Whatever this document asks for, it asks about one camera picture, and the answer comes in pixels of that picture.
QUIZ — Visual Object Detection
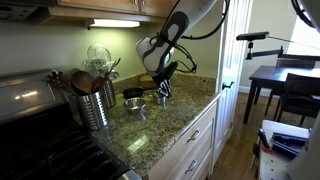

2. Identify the steel utensil holder with spoons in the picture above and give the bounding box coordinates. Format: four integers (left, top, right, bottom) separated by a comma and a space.
71, 71, 107, 130

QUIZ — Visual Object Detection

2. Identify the stainless steel stove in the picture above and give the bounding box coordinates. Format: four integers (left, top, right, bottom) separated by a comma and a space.
0, 70, 142, 180

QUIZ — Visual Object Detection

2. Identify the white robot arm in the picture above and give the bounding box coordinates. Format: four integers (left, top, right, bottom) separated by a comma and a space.
136, 0, 230, 98

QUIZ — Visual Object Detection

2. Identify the white door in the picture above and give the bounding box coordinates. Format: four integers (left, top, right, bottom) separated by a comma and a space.
212, 0, 253, 165

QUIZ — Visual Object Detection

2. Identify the round wooden boards stack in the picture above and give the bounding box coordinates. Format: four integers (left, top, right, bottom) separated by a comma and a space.
139, 75, 157, 90

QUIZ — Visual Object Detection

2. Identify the steel mixing bowl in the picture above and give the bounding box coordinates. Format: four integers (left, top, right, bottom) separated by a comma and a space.
122, 98, 146, 120

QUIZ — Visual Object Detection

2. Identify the steel utensil holder with whisk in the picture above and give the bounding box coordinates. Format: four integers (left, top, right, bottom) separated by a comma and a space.
81, 44, 120, 108

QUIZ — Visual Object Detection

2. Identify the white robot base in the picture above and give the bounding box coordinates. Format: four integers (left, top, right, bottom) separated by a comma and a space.
287, 112, 320, 180

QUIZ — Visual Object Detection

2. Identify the dark wooden table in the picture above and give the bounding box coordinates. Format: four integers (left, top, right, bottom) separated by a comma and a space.
243, 65, 320, 124

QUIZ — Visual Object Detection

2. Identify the under-cabinet light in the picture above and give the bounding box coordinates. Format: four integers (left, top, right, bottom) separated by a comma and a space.
84, 19, 140, 28

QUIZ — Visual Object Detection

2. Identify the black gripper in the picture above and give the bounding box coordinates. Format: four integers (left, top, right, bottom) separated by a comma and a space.
152, 62, 178, 98

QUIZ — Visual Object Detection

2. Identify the small steel pot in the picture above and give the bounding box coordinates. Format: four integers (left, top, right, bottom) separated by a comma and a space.
152, 92, 168, 106

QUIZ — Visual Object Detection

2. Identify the black camera on stand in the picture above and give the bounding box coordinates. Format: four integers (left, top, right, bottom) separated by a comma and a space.
235, 31, 320, 62

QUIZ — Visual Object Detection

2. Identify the black cast iron skillet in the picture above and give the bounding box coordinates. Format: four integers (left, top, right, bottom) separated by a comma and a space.
122, 87, 155, 99

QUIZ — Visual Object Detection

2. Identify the dark wooden chair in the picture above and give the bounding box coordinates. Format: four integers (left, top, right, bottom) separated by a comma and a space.
275, 73, 320, 125

